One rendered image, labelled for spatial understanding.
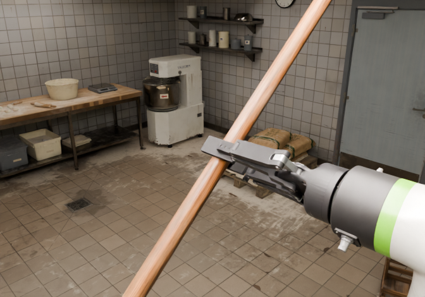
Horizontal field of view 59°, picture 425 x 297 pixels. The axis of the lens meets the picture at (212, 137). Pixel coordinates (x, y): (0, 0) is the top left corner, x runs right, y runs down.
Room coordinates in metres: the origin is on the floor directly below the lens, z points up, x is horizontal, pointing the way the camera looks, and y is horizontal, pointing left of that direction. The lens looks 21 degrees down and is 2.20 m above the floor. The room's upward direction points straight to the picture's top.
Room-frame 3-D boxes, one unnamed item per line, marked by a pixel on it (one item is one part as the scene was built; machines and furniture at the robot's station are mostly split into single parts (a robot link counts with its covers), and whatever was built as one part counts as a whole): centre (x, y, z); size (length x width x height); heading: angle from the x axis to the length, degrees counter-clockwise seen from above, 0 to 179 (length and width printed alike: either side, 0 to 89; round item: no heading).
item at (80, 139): (4.96, 1.93, 0.27); 0.34 x 0.26 x 0.08; 141
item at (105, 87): (5.37, 1.60, 0.94); 0.32 x 0.30 x 0.07; 45
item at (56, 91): (4.99, 2.03, 1.01); 0.43 x 0.42 x 0.21; 135
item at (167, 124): (5.69, 0.64, 0.66); 0.92 x 0.59 x 1.32; 135
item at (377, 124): (4.15, -2.00, 1.08); 1.14 x 0.09 x 2.16; 45
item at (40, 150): (4.63, 2.27, 0.35); 0.50 x 0.36 x 0.24; 46
